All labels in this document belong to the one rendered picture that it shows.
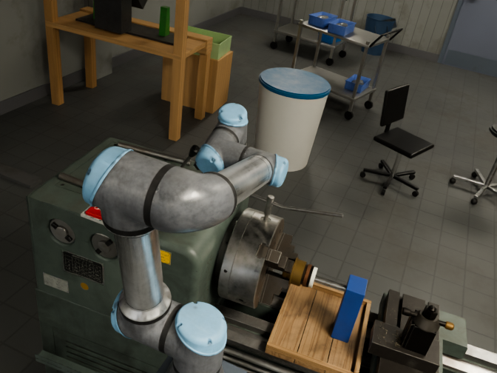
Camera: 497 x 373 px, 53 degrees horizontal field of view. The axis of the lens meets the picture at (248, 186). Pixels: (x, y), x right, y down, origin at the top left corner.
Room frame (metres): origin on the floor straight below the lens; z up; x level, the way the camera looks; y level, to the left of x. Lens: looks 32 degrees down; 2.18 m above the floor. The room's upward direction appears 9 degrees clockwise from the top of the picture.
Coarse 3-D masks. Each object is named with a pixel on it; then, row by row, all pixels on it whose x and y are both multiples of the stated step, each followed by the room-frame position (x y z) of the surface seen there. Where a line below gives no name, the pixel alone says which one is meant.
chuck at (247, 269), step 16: (256, 224) 1.28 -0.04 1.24; (272, 224) 1.29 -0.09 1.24; (256, 240) 1.22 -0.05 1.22; (272, 240) 1.24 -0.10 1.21; (240, 256) 1.18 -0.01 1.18; (256, 256) 1.18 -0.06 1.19; (240, 272) 1.16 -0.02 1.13; (256, 272) 1.15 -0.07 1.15; (240, 288) 1.14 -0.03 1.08; (256, 288) 1.13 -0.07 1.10; (256, 304) 1.18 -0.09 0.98
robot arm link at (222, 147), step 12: (216, 132) 1.11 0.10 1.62; (228, 132) 1.11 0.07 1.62; (204, 144) 1.07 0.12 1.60; (216, 144) 1.07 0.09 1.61; (228, 144) 1.07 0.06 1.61; (240, 144) 1.08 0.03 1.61; (204, 156) 1.04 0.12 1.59; (216, 156) 1.04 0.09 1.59; (228, 156) 1.05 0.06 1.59; (204, 168) 1.05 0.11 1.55; (216, 168) 1.03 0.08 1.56
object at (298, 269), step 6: (294, 264) 1.25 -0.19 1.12; (300, 264) 1.25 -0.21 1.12; (306, 264) 1.27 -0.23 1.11; (294, 270) 1.23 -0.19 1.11; (300, 270) 1.23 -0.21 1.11; (306, 270) 1.24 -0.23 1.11; (312, 270) 1.24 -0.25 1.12; (282, 276) 1.25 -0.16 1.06; (288, 276) 1.24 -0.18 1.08; (294, 276) 1.22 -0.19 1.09; (300, 276) 1.22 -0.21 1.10; (306, 276) 1.22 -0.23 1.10; (288, 282) 1.22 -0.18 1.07; (294, 282) 1.22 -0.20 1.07; (300, 282) 1.22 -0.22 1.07; (306, 282) 1.22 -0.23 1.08
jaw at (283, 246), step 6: (282, 234) 1.40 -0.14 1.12; (282, 240) 1.37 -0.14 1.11; (288, 240) 1.38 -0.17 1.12; (276, 246) 1.34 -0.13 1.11; (282, 246) 1.34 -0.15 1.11; (288, 246) 1.35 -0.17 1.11; (294, 246) 1.35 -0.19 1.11; (282, 252) 1.32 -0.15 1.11; (288, 252) 1.32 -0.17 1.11; (288, 258) 1.30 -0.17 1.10; (294, 258) 1.30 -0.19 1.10
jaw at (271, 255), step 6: (264, 246) 1.21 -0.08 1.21; (258, 252) 1.19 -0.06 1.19; (264, 252) 1.19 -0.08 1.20; (270, 252) 1.20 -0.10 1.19; (276, 252) 1.20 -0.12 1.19; (270, 258) 1.19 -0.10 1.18; (276, 258) 1.19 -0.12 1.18; (282, 258) 1.23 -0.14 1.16; (270, 264) 1.22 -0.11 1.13; (276, 264) 1.19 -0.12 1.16; (282, 264) 1.21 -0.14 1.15; (288, 264) 1.23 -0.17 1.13; (282, 270) 1.23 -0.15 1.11; (288, 270) 1.22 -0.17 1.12
